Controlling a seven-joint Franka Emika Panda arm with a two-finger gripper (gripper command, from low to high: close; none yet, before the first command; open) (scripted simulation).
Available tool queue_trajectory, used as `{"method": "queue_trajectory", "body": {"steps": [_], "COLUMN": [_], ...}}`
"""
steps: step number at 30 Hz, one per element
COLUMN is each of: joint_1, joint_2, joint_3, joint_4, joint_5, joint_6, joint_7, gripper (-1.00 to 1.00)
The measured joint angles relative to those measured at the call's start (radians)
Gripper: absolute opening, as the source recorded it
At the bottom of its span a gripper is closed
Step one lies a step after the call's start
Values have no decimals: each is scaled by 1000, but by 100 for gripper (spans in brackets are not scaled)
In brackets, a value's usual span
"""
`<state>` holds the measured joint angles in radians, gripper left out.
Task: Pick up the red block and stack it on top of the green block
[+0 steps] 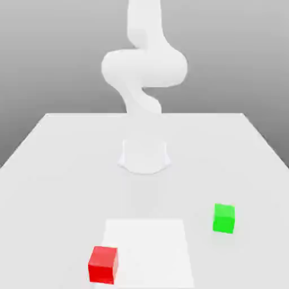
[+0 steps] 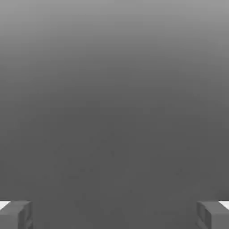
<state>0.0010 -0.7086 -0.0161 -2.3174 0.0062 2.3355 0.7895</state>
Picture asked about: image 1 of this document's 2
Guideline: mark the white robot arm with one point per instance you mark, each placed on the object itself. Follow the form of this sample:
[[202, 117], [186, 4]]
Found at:
[[144, 67]]

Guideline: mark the small green cube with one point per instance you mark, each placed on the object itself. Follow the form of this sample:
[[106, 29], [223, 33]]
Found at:
[[223, 218]]

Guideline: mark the small red cube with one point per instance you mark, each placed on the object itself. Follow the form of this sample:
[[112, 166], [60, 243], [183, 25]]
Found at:
[[102, 265]]

